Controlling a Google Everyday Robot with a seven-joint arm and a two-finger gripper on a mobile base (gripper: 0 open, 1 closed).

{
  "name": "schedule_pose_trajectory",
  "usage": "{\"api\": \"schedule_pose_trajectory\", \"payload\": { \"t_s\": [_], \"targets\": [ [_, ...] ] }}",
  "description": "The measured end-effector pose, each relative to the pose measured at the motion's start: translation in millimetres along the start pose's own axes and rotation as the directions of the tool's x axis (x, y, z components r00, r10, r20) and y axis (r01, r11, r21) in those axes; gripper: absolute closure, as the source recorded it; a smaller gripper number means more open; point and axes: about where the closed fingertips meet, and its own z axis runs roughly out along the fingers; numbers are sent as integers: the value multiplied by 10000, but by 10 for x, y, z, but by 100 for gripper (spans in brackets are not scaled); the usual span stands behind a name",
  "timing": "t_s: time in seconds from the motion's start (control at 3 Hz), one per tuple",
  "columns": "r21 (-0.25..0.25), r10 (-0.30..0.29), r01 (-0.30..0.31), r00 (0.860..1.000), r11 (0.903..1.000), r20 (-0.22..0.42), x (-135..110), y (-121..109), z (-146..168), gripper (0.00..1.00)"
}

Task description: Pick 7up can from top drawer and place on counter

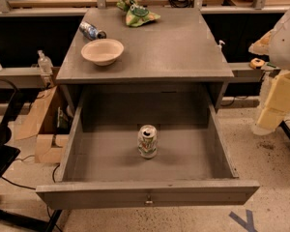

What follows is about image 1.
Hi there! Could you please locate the blue plastic bottle lying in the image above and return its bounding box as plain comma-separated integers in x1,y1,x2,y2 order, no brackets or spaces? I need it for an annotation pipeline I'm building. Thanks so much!
79,21,106,41

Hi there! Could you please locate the grey cabinet counter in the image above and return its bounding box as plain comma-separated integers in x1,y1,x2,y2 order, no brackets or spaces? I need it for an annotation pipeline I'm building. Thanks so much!
56,7,233,106

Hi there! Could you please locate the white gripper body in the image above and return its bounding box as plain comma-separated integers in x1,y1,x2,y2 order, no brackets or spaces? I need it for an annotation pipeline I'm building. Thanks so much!
257,72,282,120

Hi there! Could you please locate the clear sanitizer bottle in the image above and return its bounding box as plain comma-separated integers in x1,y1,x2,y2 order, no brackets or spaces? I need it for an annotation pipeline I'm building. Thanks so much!
38,50,53,74

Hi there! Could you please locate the black chair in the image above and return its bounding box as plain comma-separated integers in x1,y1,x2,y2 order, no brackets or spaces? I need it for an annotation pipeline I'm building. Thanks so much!
0,79,61,232

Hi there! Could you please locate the grey open top drawer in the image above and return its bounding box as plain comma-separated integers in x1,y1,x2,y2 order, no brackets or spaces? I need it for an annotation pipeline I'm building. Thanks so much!
37,86,259,210

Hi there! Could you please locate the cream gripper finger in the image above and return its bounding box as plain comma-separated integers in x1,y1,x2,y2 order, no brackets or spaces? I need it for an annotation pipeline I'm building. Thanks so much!
265,71,290,112
251,106,286,135

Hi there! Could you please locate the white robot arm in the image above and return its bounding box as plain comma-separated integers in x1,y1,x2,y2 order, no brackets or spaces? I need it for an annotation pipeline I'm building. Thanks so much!
248,8,290,135

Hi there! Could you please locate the beige bowl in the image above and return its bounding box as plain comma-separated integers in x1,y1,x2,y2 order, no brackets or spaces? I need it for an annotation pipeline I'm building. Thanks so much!
81,39,124,66

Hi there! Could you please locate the cardboard box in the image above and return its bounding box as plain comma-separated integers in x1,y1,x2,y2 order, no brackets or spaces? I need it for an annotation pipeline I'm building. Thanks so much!
14,86,70,163

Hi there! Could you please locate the metal drawer handle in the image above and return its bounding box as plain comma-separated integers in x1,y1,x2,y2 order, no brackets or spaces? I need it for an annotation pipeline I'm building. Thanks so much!
144,194,154,206

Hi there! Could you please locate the green chip bag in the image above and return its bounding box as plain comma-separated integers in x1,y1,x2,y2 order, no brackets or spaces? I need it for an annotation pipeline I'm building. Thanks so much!
116,0,160,27

